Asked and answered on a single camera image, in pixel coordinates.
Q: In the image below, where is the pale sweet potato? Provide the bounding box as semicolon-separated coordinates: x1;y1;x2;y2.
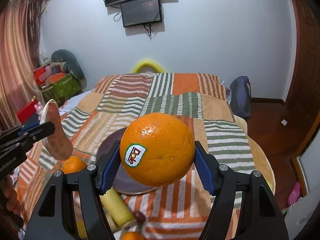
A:
40;99;73;160

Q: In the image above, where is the large plain orange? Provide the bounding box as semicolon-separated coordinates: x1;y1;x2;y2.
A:
62;155;87;174

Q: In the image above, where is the long yellow sugarcane piece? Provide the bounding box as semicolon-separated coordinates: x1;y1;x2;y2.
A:
100;187;137;229

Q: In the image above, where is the small mandarin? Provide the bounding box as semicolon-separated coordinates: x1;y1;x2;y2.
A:
120;231;145;240

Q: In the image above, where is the dark red jujube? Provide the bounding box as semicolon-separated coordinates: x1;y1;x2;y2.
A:
133;210;146;224

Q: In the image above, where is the large orange with sticker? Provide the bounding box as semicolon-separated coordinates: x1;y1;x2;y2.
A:
119;113;195;186

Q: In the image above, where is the left hand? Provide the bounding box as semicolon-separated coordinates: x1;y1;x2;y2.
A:
1;175;21;216

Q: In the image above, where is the red box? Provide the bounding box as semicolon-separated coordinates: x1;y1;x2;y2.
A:
16;99;39;125

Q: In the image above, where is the pink plush toy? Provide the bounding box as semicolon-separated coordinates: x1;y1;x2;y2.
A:
34;102;44;120

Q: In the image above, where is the pink slipper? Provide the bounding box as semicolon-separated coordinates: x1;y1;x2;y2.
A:
287;182;301;206

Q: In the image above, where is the white bed sheet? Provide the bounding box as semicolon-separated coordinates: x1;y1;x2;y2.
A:
59;89;101;116

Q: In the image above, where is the green storage box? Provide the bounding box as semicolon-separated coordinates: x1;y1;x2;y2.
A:
41;74;82;107

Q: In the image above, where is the purple ceramic plate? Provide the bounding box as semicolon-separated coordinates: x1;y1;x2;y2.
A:
96;127;157;196

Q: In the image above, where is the striped patchwork bedspread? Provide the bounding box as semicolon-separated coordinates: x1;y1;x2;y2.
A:
15;73;276;240

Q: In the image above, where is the pink striped curtain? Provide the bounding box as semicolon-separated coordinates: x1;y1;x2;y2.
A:
1;0;44;131

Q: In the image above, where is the yellow pillow behind bed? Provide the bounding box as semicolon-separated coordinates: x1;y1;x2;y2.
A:
132;60;165;73

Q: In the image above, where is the dark blue backpack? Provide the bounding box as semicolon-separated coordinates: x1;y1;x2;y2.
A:
229;76;252;119

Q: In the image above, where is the small wall monitor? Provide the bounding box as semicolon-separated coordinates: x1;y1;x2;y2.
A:
120;0;162;28

